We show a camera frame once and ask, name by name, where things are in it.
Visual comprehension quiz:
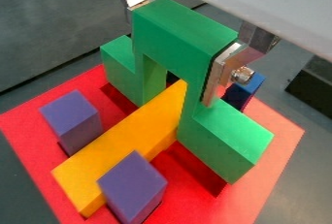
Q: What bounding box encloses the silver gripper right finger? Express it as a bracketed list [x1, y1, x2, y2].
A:
[200, 21, 279, 107]

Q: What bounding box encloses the green bridge-shaped block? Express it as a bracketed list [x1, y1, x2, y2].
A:
[100, 0, 273, 183]

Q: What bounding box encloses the red base board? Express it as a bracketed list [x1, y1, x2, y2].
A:
[0, 66, 303, 224]

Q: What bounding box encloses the black holder block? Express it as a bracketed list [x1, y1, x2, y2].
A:
[285, 55, 332, 119]

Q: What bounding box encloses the yellow long bar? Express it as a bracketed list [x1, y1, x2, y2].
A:
[52, 80, 187, 218]

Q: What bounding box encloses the dark blue right post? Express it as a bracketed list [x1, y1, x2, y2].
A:
[222, 73, 266, 112]

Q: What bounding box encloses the purple left post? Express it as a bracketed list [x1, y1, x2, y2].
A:
[38, 90, 102, 156]

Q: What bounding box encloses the purple post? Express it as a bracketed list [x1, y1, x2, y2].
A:
[97, 151, 167, 224]
[38, 90, 102, 156]

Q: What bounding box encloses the purple right post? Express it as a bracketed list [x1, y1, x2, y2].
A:
[97, 151, 167, 224]

